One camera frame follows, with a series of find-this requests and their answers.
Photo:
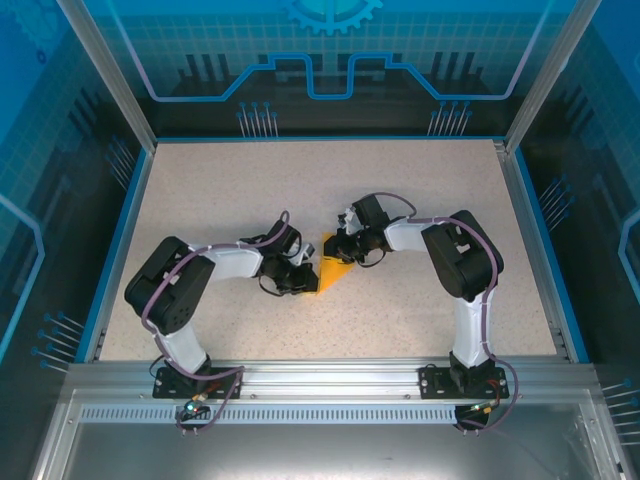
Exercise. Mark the orange paper sheet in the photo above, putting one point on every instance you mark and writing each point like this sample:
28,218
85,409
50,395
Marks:
332,272

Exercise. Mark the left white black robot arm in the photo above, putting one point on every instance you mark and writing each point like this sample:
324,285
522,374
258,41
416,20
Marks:
235,262

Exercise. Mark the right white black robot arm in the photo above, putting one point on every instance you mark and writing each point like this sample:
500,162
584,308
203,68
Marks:
405,235

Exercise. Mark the aluminium mounting beam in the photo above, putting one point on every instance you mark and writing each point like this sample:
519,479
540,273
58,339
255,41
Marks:
325,380

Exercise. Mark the grey metal tray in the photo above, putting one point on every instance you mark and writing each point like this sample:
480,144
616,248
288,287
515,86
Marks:
325,450

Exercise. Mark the blue table edge trim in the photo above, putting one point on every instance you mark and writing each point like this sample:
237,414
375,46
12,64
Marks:
552,260
117,250

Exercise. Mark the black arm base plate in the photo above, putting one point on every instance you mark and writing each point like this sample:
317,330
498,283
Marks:
430,382
165,387

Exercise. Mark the aluminium side rail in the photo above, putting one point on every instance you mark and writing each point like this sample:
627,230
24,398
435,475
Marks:
530,250

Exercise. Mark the aluminium frame post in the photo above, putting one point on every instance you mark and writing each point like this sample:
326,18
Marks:
115,85
545,85

